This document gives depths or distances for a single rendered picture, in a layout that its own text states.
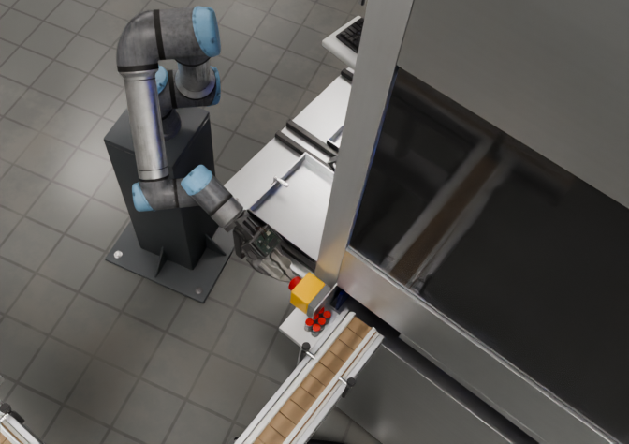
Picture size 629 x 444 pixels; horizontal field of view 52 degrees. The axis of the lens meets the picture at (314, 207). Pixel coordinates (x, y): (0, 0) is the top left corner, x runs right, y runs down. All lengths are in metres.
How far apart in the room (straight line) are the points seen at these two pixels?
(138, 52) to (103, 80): 1.81
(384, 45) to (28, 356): 2.10
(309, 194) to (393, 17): 1.05
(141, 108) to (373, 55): 0.78
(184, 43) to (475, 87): 0.85
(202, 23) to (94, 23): 2.12
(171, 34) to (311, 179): 0.62
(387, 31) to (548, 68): 0.23
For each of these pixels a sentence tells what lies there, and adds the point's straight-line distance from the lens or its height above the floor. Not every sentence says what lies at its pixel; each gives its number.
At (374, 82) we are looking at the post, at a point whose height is 1.74.
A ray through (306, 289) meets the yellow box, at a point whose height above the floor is 1.03.
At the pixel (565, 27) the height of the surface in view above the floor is 1.99.
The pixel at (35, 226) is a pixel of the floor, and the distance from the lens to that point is 2.96.
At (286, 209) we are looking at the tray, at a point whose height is 0.88.
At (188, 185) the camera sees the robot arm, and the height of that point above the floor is 1.17.
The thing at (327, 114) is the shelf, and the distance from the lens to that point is 2.05.
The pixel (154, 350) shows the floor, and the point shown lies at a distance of 2.62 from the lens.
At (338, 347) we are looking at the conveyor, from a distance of 1.63.
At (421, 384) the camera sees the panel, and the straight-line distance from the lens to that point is 1.76.
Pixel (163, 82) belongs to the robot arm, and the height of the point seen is 1.02.
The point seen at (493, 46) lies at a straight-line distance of 0.83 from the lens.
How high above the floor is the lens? 2.47
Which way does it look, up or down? 59 degrees down
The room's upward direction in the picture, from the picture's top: 9 degrees clockwise
